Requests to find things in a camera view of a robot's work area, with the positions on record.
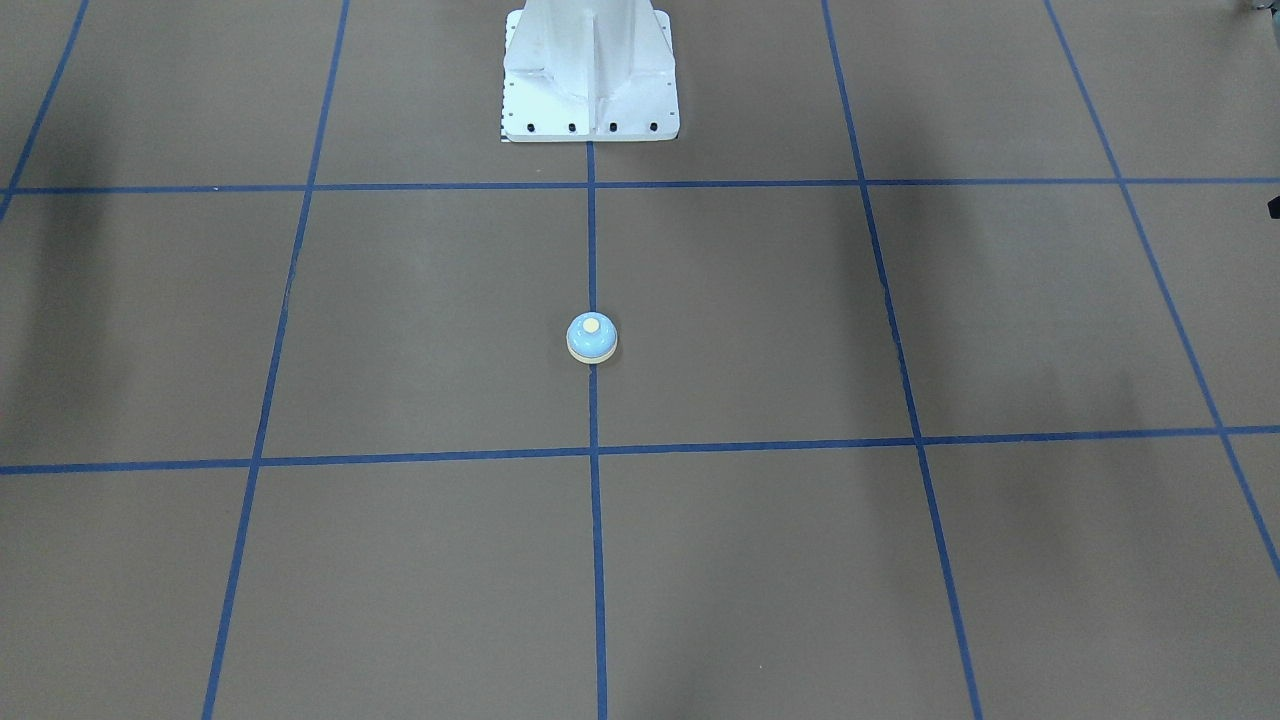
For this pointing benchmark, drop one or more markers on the light blue call bell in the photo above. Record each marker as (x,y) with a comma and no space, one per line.
(591,338)

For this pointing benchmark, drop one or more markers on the brown paper table mat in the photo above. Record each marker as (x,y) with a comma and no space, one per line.
(946,385)

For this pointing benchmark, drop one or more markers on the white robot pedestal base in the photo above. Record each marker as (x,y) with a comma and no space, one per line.
(589,71)

